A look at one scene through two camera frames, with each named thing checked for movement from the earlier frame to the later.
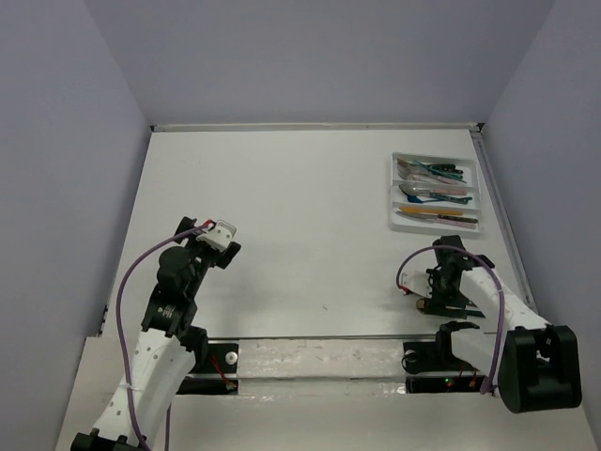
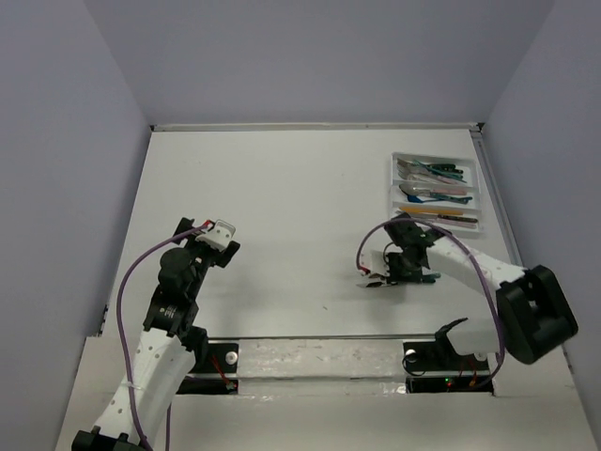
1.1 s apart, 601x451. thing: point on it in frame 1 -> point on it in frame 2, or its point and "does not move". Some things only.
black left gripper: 227,255 does not move
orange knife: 433,210 does not move
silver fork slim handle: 416,177 does not move
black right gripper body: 443,295 -> 400,271
